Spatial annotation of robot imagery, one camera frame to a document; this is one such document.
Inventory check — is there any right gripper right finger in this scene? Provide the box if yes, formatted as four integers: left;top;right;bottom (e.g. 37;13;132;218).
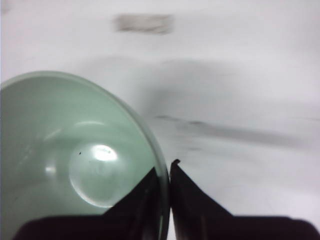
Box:
170;159;320;240

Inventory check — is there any green bowl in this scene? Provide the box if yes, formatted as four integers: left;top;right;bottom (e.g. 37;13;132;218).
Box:
0;71;170;240

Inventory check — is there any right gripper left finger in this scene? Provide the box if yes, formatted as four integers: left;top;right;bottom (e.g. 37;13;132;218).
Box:
13;168;160;240

